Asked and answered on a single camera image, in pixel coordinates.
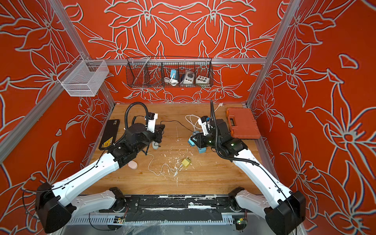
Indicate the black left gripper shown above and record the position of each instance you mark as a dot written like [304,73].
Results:
[158,132]

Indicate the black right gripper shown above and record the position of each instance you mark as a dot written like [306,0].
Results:
[200,140]

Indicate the white bluetooth headset case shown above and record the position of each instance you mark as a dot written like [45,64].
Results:
[155,145]

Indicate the blue usb charger hub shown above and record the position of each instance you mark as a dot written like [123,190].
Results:
[200,150]

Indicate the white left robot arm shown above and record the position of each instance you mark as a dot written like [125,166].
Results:
[56,204]

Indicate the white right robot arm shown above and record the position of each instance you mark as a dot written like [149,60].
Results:
[282,209]

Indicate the orange plastic tool case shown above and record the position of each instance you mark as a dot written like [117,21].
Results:
[242,123]

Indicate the pink oval earbud case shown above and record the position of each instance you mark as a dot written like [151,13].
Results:
[133,165]

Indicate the black flat tool case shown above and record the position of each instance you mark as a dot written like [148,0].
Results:
[109,134]

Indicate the yellow plug adapter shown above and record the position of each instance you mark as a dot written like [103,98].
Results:
[186,162]

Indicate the white socket cube in basket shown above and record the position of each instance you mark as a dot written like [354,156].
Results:
[202,80]

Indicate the white power strip in basket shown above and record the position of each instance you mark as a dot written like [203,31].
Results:
[188,78]

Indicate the blue box in basket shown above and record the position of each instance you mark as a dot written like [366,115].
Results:
[173,74]

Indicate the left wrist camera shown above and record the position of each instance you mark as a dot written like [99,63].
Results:
[152,118]

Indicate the black wire wall basket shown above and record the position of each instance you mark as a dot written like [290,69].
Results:
[154,72]

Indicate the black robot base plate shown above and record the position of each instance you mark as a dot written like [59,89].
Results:
[180,208]

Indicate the clear plastic wall bin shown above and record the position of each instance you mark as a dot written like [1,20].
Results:
[83,79]

